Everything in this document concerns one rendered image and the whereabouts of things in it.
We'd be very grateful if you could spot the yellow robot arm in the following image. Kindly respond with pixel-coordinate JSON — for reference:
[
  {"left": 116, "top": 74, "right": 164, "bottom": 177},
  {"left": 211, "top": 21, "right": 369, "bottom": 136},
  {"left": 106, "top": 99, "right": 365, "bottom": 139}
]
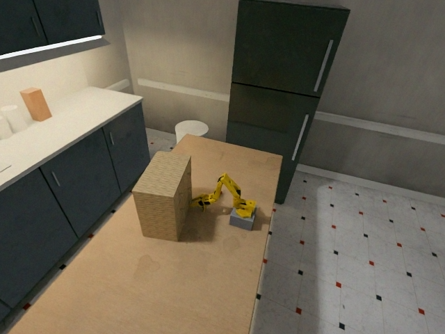
[{"left": 203, "top": 173, "right": 255, "bottom": 218}]

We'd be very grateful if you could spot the wooden drawer front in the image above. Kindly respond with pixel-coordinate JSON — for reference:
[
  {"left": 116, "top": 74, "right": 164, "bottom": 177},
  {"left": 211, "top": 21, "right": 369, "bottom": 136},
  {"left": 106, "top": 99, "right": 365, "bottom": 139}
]
[
  {"left": 185, "top": 191, "right": 192, "bottom": 215},
  {"left": 184, "top": 160, "right": 191, "bottom": 188},
  {"left": 175, "top": 196, "right": 184, "bottom": 225},
  {"left": 184, "top": 175, "right": 192, "bottom": 203},
  {"left": 174, "top": 178, "right": 184, "bottom": 212},
  {"left": 177, "top": 210, "right": 185, "bottom": 240}
]

